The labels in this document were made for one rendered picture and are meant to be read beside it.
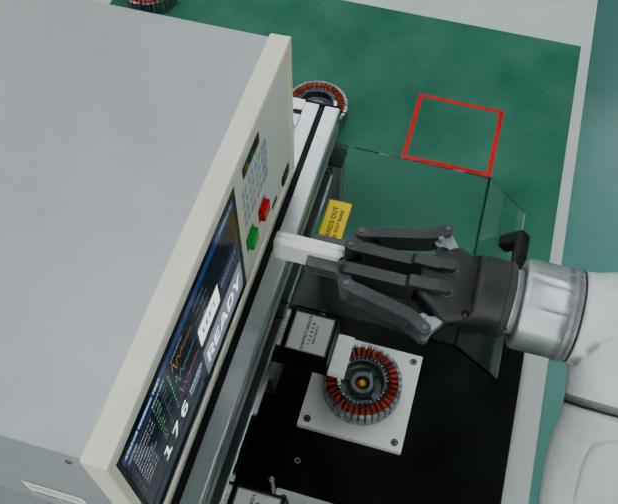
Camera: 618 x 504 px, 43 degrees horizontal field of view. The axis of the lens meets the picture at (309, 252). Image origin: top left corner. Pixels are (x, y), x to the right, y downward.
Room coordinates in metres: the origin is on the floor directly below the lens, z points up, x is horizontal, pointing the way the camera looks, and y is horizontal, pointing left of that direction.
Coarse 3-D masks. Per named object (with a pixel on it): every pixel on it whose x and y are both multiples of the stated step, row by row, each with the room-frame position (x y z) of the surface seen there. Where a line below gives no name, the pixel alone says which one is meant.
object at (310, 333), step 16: (288, 320) 0.49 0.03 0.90; (304, 320) 0.48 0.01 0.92; (320, 320) 0.48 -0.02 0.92; (336, 320) 0.48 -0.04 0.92; (288, 336) 0.45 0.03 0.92; (304, 336) 0.45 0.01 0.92; (320, 336) 0.45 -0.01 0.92; (336, 336) 0.47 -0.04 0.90; (288, 352) 0.43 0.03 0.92; (304, 352) 0.43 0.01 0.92; (320, 352) 0.43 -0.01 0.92; (336, 352) 0.45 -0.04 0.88; (304, 368) 0.42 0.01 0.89; (320, 368) 0.42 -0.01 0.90; (336, 368) 0.43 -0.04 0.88
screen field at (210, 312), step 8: (232, 248) 0.39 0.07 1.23; (232, 256) 0.39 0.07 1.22; (232, 264) 0.39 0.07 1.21; (224, 272) 0.37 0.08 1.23; (224, 280) 0.37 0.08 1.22; (216, 288) 0.35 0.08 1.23; (224, 288) 0.36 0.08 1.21; (216, 296) 0.35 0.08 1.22; (216, 304) 0.35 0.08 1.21; (208, 312) 0.33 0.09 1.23; (208, 320) 0.33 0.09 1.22; (200, 328) 0.31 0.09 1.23; (208, 328) 0.32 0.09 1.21; (200, 336) 0.31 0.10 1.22
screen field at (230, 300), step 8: (240, 272) 0.40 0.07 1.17; (232, 280) 0.38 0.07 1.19; (240, 280) 0.40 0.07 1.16; (232, 288) 0.38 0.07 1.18; (240, 288) 0.40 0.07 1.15; (232, 296) 0.38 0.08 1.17; (224, 304) 0.36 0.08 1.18; (232, 304) 0.37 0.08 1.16; (224, 312) 0.36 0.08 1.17; (232, 312) 0.37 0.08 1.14; (216, 320) 0.34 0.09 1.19; (224, 320) 0.35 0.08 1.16; (216, 328) 0.34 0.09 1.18; (224, 328) 0.35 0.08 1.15; (216, 336) 0.33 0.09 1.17; (208, 344) 0.32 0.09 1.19; (216, 344) 0.33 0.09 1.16; (208, 352) 0.31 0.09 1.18; (216, 352) 0.33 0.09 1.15; (208, 360) 0.31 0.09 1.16; (208, 368) 0.31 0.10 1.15
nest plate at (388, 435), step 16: (400, 352) 0.50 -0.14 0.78; (400, 368) 0.47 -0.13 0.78; (416, 368) 0.47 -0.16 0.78; (320, 384) 0.44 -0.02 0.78; (416, 384) 0.45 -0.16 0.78; (304, 400) 0.42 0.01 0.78; (320, 400) 0.42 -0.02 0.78; (368, 400) 0.42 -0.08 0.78; (400, 400) 0.42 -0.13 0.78; (304, 416) 0.40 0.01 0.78; (320, 416) 0.40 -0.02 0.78; (336, 416) 0.40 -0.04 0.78; (400, 416) 0.40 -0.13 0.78; (320, 432) 0.38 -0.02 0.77; (336, 432) 0.37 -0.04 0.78; (352, 432) 0.37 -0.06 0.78; (368, 432) 0.37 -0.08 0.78; (384, 432) 0.37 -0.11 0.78; (400, 432) 0.37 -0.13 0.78; (384, 448) 0.35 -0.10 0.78; (400, 448) 0.35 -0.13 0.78
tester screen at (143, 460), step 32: (224, 224) 0.39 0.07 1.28; (224, 256) 0.38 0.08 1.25; (192, 320) 0.30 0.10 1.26; (192, 352) 0.29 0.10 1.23; (160, 384) 0.24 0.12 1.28; (192, 384) 0.28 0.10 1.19; (160, 416) 0.23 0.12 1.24; (192, 416) 0.26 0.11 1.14; (128, 448) 0.18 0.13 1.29; (160, 448) 0.21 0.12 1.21; (160, 480) 0.20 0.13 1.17
